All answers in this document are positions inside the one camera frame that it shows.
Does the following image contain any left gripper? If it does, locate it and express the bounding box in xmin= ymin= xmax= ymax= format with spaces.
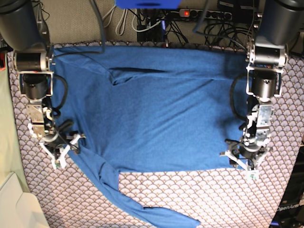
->
xmin=219 ymin=140 xmax=268 ymax=180

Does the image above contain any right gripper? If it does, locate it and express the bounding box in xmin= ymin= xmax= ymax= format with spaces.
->
xmin=39 ymin=132 xmax=85 ymax=170

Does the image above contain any blue long-sleeve T-shirt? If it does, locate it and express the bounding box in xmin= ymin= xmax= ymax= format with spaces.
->
xmin=53 ymin=46 xmax=247 ymax=228

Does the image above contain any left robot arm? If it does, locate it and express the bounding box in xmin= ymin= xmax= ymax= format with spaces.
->
xmin=220 ymin=0 xmax=304 ymax=180

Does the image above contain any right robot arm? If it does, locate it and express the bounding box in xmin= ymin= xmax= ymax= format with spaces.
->
xmin=0 ymin=0 xmax=84 ymax=170

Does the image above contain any fan-patterned table cloth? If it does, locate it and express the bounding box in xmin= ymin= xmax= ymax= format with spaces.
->
xmin=7 ymin=54 xmax=304 ymax=228

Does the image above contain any white plastic bin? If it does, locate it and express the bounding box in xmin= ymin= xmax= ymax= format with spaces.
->
xmin=0 ymin=172 xmax=49 ymax=228

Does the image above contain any blue box at top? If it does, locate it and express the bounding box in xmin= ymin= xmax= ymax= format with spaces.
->
xmin=115 ymin=0 xmax=181 ymax=9

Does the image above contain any white power strip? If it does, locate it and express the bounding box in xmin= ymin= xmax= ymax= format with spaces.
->
xmin=178 ymin=8 xmax=233 ymax=20

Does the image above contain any grey looped cable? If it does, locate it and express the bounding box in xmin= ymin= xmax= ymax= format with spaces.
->
xmin=101 ymin=7 xmax=129 ymax=36

